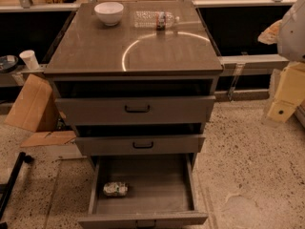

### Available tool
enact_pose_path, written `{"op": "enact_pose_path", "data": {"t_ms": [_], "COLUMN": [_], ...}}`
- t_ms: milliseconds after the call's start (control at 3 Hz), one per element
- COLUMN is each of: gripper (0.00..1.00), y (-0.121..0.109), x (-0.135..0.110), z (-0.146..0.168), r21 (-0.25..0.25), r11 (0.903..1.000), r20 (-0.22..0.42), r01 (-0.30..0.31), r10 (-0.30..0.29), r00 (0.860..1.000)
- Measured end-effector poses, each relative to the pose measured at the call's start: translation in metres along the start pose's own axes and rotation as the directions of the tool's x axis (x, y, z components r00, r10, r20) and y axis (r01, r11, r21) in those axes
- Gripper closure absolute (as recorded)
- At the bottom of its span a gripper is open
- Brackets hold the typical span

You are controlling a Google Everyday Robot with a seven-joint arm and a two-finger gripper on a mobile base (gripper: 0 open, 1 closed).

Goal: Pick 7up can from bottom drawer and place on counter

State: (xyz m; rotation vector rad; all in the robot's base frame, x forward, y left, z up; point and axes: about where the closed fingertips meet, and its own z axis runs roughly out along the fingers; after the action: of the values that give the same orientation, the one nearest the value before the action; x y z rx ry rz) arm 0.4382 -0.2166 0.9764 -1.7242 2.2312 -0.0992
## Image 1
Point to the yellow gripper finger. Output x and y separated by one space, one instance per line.
289 94
269 36

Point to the flat cardboard piece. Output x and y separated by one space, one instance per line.
49 138

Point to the grey drawer cabinet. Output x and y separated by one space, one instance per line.
96 61

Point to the leaning cardboard box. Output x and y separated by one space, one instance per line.
34 109

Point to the metal shelf rail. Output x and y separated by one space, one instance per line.
252 64

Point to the clear plastic water bottle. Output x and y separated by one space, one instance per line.
153 19

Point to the white ceramic bowl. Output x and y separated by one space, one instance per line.
109 13

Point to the dark round lid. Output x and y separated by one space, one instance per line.
8 63

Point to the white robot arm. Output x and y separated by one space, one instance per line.
289 36

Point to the white paper cup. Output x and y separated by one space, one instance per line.
29 59

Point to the top grey drawer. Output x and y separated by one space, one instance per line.
135 110

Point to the bottom grey drawer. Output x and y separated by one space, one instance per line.
161 193

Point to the grey drawer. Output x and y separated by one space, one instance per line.
135 110
139 145
161 193

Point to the middle grey drawer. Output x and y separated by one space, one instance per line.
139 145

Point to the black metal stand leg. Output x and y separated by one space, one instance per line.
6 189

